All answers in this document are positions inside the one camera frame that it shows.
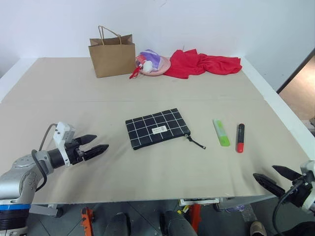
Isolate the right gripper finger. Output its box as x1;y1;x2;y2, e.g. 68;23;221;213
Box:
252;173;286;198
271;165;303;182

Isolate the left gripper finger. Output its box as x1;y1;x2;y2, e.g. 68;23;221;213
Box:
74;134;98;146
82;144;110;161

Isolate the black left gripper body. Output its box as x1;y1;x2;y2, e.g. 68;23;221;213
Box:
65;139;86;166

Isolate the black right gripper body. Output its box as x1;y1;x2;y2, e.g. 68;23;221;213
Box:
283;175;314;208

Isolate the black checked pencil pouch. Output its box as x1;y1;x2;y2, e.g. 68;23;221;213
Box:
125;108;207;151

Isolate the brown shoe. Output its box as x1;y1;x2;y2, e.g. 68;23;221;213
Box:
250;220;267;236

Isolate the red black marker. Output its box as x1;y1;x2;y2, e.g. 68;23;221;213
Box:
236;123;246;153

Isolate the beige table cover sheet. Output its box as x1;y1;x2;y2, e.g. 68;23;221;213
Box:
0;99;309;205
0;57;268;103

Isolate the orange black tool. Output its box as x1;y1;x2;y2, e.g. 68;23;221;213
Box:
81;207;95;236

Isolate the green highlighter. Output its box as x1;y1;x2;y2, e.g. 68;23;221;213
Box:
212;119;231;148

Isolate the dark rounded shape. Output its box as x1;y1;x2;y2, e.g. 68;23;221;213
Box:
104;212;129;236
159;210;198;236

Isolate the red tool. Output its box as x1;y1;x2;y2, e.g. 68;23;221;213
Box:
189;203;202;232

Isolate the brown paper bag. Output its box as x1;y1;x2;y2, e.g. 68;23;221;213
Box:
89;25;136;79

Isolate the brown wooden board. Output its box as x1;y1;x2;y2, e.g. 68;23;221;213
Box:
279;58;315;119

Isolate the blue ringed black robot waist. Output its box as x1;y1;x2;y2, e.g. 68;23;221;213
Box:
0;199;32;233

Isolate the pink plate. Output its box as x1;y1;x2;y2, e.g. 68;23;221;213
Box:
135;56;171;76

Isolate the purple white cloth pouch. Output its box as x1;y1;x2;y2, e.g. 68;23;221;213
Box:
139;49;162;71

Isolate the red cloth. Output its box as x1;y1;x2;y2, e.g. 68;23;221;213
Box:
163;49;242;80

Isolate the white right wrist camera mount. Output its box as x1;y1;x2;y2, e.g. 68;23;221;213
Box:
300;160;315;213

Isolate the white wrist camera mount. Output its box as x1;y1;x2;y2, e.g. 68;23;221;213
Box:
300;160;315;213
52;121;77;168

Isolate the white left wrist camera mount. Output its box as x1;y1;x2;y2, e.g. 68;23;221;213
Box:
52;121;77;168

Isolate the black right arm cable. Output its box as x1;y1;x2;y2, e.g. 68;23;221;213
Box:
272;180;306;236

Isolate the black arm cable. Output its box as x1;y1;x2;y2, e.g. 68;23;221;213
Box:
31;149;48;191
272;180;306;236

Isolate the grey left wrist cable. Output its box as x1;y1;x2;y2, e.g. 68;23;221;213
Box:
38;123;59;151

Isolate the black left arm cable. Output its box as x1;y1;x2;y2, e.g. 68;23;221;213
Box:
31;149;48;191

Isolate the grey metal bracket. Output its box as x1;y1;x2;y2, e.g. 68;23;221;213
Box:
29;204;59;218

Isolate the white frame under table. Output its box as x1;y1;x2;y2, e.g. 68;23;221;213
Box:
179;196;220;207

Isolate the black frame strip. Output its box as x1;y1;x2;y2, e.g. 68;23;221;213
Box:
276;48;315;93

